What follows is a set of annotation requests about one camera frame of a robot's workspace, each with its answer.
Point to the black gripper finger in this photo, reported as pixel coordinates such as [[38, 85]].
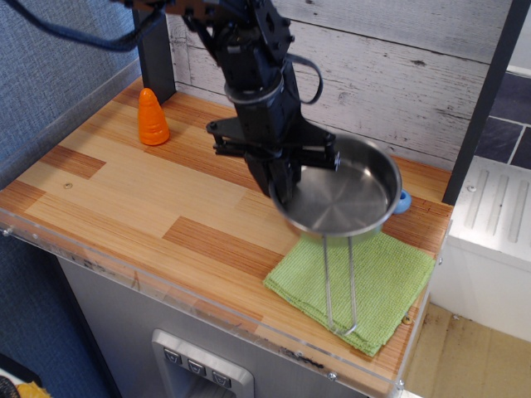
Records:
[[279, 174], [325, 157]]

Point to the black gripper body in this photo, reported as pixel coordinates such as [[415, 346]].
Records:
[[268, 122]]

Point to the stainless steel pot with handle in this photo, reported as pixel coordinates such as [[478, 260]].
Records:
[[347, 205]]

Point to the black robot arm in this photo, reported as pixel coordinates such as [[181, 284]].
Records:
[[249, 41]]

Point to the clear acrylic table edge guard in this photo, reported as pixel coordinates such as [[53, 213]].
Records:
[[237, 302]]

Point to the yellow black object at corner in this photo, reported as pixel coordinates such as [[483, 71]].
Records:
[[19, 381]]

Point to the blue grey ice cream scoop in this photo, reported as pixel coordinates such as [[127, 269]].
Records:
[[404, 203]]

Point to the orange toy carrot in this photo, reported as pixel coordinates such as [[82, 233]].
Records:
[[153, 127]]

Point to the grey cabinet with dispenser panel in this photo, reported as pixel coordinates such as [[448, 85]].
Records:
[[132, 330]]

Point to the white toy sink counter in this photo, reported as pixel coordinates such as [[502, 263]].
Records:
[[484, 267]]

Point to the dark grey left post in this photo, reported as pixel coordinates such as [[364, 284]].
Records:
[[156, 62]]

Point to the dark grey post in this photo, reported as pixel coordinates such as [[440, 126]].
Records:
[[156, 62], [508, 38]]

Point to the dark grey right post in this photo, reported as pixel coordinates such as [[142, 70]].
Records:
[[508, 38]]

